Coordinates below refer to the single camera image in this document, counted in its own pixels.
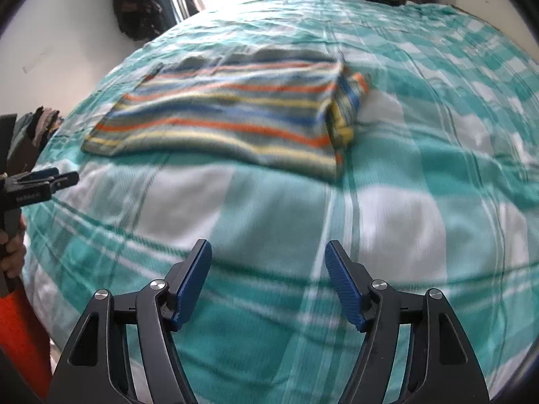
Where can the striped knitted sweater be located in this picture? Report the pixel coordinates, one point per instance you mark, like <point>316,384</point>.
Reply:
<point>286,109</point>

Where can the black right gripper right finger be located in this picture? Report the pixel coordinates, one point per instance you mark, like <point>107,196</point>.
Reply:
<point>441,364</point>

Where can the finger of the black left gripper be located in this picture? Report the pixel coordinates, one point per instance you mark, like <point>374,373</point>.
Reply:
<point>59,182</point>
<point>40,175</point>

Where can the clothes rack at left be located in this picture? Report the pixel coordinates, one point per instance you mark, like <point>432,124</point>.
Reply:
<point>32,132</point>

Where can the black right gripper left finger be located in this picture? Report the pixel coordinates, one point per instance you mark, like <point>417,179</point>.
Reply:
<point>121,337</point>

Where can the person left hand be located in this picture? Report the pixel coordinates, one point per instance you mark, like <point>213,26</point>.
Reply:
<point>13,259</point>

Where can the orange trousers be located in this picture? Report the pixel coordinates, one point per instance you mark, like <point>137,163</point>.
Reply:
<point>25,341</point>

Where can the teal white checked bedspread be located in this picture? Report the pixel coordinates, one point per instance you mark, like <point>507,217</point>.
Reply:
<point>439,189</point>

